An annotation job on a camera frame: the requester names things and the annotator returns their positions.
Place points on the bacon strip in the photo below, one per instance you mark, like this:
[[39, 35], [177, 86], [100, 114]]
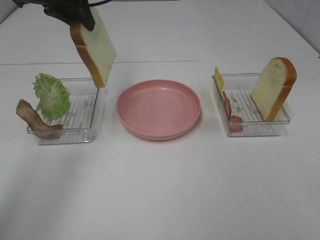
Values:
[[234, 121], [32, 118]]

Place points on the clear left plastic tray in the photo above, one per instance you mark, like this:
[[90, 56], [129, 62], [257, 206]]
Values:
[[83, 121]]

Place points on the green lettuce leaf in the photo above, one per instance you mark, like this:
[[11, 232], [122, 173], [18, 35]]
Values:
[[54, 100]]

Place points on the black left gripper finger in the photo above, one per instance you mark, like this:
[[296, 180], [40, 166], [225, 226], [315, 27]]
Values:
[[86, 16]]

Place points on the clear plastic tray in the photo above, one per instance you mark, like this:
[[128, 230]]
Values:
[[237, 87], [83, 121]]

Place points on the pink round plate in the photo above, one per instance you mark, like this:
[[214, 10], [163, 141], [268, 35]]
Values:
[[159, 109]]

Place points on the bread slice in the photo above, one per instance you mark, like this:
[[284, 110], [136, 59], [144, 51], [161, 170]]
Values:
[[273, 87], [95, 48]]

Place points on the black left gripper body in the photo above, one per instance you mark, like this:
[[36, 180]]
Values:
[[67, 11]]

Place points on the yellow cheese slice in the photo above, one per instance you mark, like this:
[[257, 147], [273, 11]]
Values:
[[219, 79]]

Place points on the clear right plastic tray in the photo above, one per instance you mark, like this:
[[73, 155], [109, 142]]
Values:
[[237, 87]]

